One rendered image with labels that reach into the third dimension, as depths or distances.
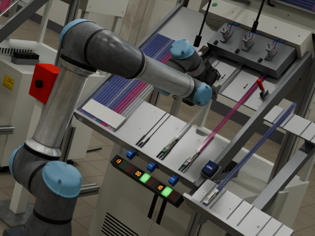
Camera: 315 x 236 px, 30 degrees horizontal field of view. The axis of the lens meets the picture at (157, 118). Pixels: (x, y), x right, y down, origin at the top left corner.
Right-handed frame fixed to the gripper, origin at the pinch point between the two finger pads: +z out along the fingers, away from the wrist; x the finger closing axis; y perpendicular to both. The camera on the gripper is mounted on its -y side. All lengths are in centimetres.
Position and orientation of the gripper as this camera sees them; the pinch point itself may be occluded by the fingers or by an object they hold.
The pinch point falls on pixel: (211, 98)
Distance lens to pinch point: 228.8
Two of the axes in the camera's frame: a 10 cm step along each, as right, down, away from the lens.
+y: 5.6, -8.2, 1.4
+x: -7.2, -3.9, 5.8
